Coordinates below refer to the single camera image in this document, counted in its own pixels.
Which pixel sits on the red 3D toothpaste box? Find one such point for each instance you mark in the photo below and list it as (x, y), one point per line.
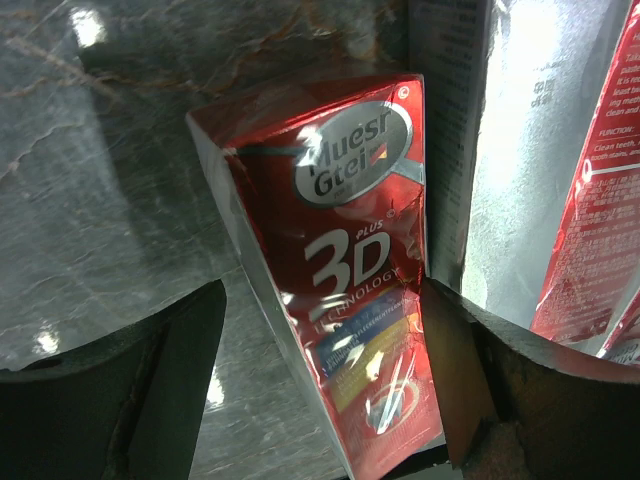
(321, 185)
(622, 347)

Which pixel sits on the dark red toothpaste box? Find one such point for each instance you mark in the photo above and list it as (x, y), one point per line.
(596, 254)

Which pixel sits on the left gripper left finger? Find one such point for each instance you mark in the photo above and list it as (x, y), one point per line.
(128, 405)

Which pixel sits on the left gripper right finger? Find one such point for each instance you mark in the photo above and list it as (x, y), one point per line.
(515, 405)

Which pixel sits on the silver toothpaste box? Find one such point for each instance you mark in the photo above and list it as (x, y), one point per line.
(511, 89)

